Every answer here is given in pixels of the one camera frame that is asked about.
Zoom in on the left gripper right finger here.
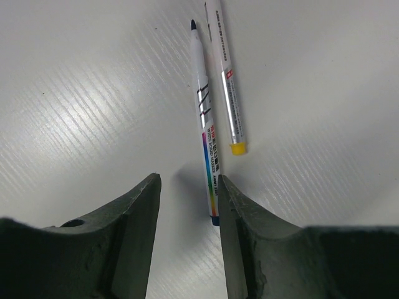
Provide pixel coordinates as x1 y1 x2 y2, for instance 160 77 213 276
218 175 398 298

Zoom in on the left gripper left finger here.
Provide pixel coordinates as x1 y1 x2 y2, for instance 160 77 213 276
1 173 161 298

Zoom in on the dark blue pen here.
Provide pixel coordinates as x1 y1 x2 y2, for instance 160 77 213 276
190 19 220 227

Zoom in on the orange pen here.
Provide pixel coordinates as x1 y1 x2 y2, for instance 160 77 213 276
204 1 246 156

